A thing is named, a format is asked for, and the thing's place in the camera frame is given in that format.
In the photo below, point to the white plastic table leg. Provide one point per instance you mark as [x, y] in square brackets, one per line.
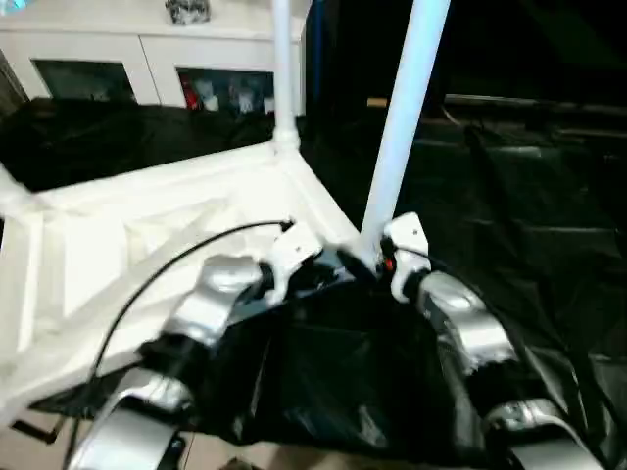
[284, 73]
[14, 188]
[401, 127]

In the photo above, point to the white plastic table top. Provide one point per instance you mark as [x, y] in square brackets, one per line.
[122, 220]

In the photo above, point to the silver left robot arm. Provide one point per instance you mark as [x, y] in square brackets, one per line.
[215, 303]

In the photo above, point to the black plastic mat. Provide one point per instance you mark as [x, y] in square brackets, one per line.
[367, 372]

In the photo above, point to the small beige label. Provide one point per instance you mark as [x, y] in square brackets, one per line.
[377, 102]

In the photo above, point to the red carton behind glass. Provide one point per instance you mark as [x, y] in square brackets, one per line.
[190, 95]

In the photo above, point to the grey object on cabinet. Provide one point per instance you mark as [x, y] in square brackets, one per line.
[188, 11]

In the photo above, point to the white glass-door cabinet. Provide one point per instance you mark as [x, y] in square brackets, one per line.
[137, 44]

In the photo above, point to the grey curtain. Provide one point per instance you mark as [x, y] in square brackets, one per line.
[10, 83]

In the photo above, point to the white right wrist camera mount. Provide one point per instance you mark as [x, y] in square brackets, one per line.
[406, 235]

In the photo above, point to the blue vertical post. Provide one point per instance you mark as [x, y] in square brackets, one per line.
[318, 49]

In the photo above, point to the black folding table frame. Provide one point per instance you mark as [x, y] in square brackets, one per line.
[34, 428]

